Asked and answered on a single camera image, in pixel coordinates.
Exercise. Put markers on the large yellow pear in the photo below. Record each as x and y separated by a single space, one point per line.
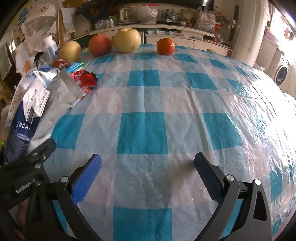
126 40

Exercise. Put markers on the small yellow pear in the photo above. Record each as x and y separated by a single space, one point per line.
69 51

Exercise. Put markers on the wooden chair with lace cover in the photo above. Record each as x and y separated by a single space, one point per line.
67 20

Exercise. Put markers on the white mesh food cover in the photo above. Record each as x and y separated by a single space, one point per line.
39 25

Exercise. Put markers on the white plastic milk bottle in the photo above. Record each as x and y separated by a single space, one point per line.
49 48

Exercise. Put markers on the orange tangerine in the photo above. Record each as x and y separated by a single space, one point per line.
165 46

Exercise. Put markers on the blue white checkered tablecloth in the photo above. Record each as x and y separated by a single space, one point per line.
148 104

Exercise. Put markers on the white navy milk carton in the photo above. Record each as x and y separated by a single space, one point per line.
23 115

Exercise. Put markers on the glass kettle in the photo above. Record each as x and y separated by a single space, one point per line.
124 13

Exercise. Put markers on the white orange-print dining tablecloth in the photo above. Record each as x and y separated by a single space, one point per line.
26 58

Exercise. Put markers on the red apple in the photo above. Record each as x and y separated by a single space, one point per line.
100 45

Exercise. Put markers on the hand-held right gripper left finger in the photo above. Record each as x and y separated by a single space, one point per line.
86 179

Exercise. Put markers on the light blue snack packet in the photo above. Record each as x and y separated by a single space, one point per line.
76 66

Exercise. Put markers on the white tv cabinet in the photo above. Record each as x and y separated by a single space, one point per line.
185 38

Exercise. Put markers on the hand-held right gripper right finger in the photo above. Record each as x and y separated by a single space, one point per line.
208 179

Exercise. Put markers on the grey foil bag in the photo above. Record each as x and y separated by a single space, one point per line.
62 92

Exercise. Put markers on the small red candy wrapper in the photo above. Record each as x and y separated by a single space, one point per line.
60 63

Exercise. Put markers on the white washing machine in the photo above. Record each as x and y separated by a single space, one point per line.
282 70

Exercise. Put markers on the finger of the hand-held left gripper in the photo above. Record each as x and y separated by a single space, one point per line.
45 148

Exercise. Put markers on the red snack packet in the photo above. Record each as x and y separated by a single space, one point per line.
84 80

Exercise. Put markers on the clear plastic bag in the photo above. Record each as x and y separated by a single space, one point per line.
146 12

